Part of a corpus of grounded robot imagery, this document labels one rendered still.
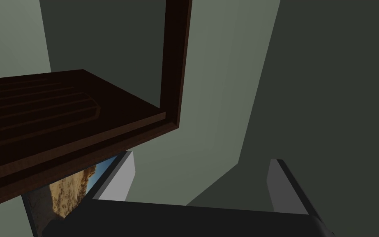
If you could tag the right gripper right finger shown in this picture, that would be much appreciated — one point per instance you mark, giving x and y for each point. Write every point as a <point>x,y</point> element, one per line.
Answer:
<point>286,189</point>

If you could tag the dark brown wooden door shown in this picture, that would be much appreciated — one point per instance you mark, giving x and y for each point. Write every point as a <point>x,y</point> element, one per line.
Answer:
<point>41,115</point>

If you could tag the framed landscape picture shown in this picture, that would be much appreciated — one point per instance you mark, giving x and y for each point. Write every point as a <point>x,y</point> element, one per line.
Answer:
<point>63,194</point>

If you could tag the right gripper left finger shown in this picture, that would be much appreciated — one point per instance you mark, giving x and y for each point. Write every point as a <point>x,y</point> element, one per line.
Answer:
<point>115,184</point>

